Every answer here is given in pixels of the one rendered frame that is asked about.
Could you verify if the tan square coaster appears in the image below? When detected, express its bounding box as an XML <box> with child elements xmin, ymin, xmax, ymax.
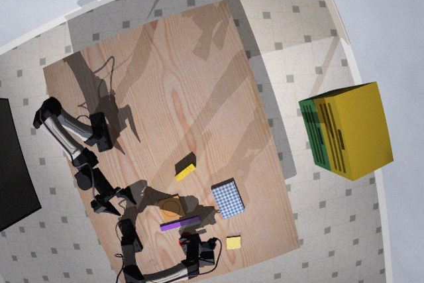
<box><xmin>157</xmin><ymin>195</ymin><xmax>186</xmax><ymax>221</ymax></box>

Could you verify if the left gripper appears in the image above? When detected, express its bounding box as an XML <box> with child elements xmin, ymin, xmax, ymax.
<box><xmin>94</xmin><ymin>178</ymin><xmax>136</xmax><ymax>216</ymax></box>

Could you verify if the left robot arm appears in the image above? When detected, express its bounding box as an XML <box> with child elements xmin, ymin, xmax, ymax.
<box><xmin>33</xmin><ymin>97</ymin><xmax>111</xmax><ymax>213</ymax></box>

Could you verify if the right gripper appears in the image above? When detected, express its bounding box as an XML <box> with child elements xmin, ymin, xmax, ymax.
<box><xmin>179</xmin><ymin>233</ymin><xmax>203</xmax><ymax>255</ymax></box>

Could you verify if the yellow sponge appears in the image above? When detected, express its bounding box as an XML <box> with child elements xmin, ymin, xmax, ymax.
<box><xmin>174</xmin><ymin>161</ymin><xmax>196</xmax><ymax>182</ymax></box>

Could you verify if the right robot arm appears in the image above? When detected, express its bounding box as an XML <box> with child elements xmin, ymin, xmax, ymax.
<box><xmin>118</xmin><ymin>220</ymin><xmax>217</xmax><ymax>283</ymax></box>

